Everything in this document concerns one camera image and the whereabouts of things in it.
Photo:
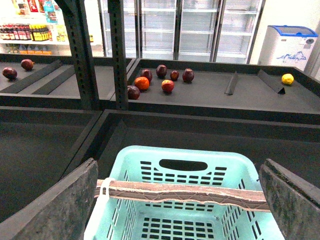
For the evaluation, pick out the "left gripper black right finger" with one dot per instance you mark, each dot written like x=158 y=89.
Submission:
x=293 y=202

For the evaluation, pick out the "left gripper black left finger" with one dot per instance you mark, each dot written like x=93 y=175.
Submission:
x=60 y=213

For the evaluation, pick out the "mint green plastic basket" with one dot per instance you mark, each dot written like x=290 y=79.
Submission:
x=172 y=218

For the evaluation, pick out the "red yellow apple on shelf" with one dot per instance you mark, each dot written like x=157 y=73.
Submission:
x=167 y=86

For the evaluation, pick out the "white zip tie left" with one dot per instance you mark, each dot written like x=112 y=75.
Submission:
x=104 y=190

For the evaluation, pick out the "black shelf divider right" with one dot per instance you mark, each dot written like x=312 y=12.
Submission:
x=269 y=81

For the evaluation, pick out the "black shelf divider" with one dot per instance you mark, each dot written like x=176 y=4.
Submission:
x=230 y=89
x=269 y=81

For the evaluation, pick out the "yellow lemon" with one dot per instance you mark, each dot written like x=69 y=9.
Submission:
x=287 y=79

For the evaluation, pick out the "black divider strip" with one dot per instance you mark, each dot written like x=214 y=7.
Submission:
x=32 y=78
x=55 y=82

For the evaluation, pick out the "black shelf divider left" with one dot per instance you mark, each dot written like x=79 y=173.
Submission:
x=230 y=89

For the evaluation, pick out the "black divider strip far left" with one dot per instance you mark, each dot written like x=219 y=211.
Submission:
x=32 y=78

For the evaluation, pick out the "dark red fruit front left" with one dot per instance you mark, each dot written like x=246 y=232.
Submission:
x=133 y=92

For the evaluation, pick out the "dark red fruit far left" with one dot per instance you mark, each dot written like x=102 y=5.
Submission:
x=10 y=73

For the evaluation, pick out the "dark red fruit left back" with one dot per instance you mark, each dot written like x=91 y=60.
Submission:
x=27 y=64

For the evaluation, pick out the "white blue chest freezer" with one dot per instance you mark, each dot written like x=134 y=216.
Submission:
x=287 y=46

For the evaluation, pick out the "dark red fruit behind orange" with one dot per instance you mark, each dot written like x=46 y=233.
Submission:
x=147 y=74

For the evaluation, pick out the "dark red fruit right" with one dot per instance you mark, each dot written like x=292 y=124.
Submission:
x=188 y=75

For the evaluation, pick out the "dark red fruit back centre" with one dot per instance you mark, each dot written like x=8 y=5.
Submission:
x=161 y=71

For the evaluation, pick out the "small dark red fruit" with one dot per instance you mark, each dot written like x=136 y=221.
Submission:
x=174 y=75

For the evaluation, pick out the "store shelf with bottles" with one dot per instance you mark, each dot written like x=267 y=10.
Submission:
x=34 y=27

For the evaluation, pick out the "glass door refrigerator cabinet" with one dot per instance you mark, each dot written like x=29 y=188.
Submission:
x=219 y=31

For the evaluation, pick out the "dark metal upright post left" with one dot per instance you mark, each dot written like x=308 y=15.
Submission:
x=75 y=20

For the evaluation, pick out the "dark metal upright post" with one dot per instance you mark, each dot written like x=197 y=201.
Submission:
x=117 y=32
x=75 y=20

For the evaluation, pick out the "dark metal upright post right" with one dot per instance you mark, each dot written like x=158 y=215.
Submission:
x=117 y=32

